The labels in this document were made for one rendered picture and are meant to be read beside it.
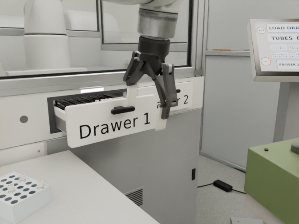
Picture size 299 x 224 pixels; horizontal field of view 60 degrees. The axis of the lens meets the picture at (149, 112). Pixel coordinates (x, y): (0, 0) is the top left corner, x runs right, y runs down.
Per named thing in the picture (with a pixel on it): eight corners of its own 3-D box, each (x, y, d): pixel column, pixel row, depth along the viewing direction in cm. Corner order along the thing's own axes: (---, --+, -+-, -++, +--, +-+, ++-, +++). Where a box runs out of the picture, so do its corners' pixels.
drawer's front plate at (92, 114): (156, 127, 84) (156, 94, 82) (70, 148, 67) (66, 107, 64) (153, 126, 86) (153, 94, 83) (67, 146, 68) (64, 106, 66)
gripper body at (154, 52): (179, 40, 60) (172, 78, 64) (156, 34, 66) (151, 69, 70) (153, 40, 56) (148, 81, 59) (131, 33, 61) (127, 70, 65)
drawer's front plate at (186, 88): (191, 106, 114) (193, 82, 111) (138, 117, 96) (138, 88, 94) (189, 106, 115) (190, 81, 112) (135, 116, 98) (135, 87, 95)
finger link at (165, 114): (168, 98, 61) (177, 102, 59) (165, 117, 63) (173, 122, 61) (163, 98, 60) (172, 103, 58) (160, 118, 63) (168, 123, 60)
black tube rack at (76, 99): (125, 118, 88) (125, 100, 86) (75, 129, 78) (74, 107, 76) (95, 107, 105) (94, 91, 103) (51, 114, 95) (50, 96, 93)
